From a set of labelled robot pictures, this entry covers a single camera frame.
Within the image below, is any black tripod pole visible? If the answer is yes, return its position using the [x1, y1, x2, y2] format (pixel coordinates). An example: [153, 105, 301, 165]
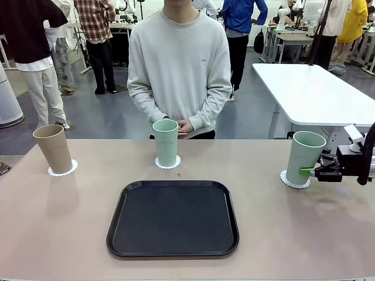
[307, 0, 333, 67]

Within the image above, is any bystander in blue jacket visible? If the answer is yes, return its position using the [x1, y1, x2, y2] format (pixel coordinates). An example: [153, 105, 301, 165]
[221, 0, 269, 102]

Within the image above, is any grey clothes pile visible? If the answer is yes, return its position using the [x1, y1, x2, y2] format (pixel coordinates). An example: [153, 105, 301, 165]
[328, 61, 347, 77]

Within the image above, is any black plastic tray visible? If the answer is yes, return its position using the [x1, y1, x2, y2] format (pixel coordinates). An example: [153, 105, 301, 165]
[105, 180, 240, 258]

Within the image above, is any bystander in white shirt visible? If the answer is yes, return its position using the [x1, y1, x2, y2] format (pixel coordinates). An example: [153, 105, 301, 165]
[312, 0, 352, 70]

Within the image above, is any pale green plastic cup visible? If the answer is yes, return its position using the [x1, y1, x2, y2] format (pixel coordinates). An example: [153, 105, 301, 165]
[152, 119, 179, 168]
[285, 131, 327, 184]

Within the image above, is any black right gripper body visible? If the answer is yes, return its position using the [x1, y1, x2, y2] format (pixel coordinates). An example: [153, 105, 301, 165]
[336, 145, 364, 177]

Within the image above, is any black cable sleeve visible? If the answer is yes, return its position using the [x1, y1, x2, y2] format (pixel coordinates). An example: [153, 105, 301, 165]
[356, 122, 375, 186]

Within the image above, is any white cylinder appliance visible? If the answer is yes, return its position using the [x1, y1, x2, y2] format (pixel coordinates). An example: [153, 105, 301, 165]
[0, 63, 24, 129]

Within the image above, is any white scalloped paper coaster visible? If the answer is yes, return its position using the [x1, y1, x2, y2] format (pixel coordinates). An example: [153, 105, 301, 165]
[47, 159, 79, 177]
[279, 169, 311, 190]
[154, 155, 182, 170]

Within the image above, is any grey background desk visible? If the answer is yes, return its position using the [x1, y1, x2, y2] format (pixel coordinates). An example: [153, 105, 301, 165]
[263, 25, 316, 64]

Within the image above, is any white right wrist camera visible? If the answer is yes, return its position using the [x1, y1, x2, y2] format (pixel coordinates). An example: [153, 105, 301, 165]
[343, 124, 367, 152]

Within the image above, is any person's left hand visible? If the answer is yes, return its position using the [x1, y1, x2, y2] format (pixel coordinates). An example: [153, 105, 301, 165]
[178, 118, 194, 133]

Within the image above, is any brown plastic cup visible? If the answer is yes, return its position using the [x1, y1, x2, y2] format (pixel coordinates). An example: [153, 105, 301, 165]
[32, 124, 74, 174]

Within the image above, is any person in cream sweater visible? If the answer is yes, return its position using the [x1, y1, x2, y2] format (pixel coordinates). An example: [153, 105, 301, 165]
[126, 0, 233, 140]

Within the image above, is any white background desk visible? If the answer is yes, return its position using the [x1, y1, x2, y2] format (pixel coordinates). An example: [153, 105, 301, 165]
[66, 22, 132, 74]

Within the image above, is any person's right forearm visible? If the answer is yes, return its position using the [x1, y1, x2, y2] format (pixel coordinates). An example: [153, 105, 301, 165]
[126, 84, 169, 124]

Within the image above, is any bystander in plaid shirt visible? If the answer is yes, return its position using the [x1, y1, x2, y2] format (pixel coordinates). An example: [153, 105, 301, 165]
[73, 0, 118, 95]

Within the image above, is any bystander in black top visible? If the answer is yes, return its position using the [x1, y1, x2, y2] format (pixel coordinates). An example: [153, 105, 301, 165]
[0, 0, 70, 129]

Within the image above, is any bystander in yellow coat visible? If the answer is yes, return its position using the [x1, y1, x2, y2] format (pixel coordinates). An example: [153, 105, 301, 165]
[336, 0, 369, 64]

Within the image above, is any large white table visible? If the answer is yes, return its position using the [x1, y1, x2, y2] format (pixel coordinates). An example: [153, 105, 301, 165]
[251, 63, 375, 140]

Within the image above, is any bystander in patterned trousers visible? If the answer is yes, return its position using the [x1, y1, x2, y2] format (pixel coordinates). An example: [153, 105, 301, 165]
[43, 20, 76, 96]

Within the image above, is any person's left forearm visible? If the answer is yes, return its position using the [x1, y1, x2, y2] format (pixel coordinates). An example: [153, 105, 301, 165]
[189, 84, 233, 131]

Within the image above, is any black hanging bag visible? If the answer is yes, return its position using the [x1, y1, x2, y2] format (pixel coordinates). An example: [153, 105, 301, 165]
[253, 28, 266, 54]

